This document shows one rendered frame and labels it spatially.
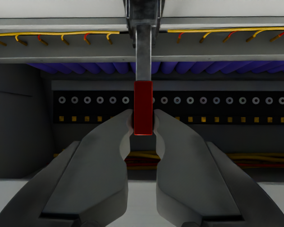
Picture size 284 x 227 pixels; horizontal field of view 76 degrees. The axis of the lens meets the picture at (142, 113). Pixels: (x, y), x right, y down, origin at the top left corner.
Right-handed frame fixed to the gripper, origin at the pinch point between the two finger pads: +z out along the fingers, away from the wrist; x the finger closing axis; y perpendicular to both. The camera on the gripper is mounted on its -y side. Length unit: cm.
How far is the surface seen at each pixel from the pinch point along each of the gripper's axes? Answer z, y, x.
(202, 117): 13.5, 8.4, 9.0
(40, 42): 7.0, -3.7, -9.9
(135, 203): -1.0, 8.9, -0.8
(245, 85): 15.7, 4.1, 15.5
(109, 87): 15.6, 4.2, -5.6
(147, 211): -1.3, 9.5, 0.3
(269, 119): 13.4, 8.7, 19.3
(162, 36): 6.8, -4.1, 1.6
